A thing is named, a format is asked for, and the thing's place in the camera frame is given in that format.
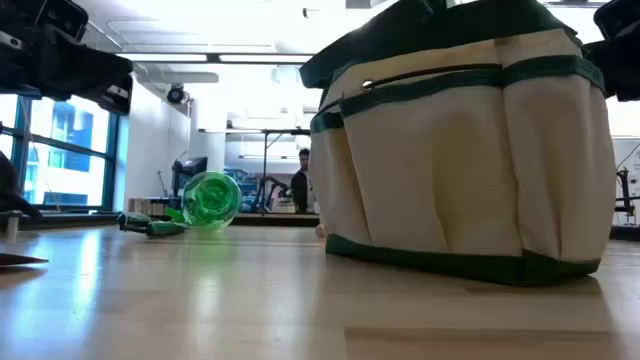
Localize person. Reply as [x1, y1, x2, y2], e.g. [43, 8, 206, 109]
[290, 147, 318, 215]

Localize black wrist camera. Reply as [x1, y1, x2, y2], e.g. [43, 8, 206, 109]
[34, 0, 90, 42]
[593, 0, 640, 40]

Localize green-handled pruning shears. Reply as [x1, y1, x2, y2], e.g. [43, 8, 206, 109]
[116, 210, 191, 238]

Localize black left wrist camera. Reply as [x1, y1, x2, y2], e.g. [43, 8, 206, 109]
[34, 0, 90, 42]

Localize cream canvas bag green trim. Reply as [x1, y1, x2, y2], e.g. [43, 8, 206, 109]
[298, 0, 618, 288]

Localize black computer monitor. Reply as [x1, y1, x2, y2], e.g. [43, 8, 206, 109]
[171, 156, 209, 199]

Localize wooden slat crate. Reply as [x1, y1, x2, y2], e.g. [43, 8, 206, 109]
[127, 197, 174, 217]

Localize large framed window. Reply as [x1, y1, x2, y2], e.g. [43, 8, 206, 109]
[0, 93, 124, 212]

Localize grey frame post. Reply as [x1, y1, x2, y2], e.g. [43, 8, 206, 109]
[3, 209, 24, 240]

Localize green plastic spray bottle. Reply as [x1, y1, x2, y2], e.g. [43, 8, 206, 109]
[180, 170, 244, 232]

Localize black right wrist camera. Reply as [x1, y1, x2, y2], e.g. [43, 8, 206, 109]
[593, 0, 640, 40]

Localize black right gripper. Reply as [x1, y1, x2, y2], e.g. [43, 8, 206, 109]
[581, 34, 640, 103]

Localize long ceiling light bar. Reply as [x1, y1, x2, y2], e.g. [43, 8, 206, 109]
[117, 51, 315, 65]

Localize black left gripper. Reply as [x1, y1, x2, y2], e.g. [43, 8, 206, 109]
[29, 29, 134, 115]

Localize black ceiling spotlight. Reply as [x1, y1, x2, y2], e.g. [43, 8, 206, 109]
[165, 83, 188, 106]

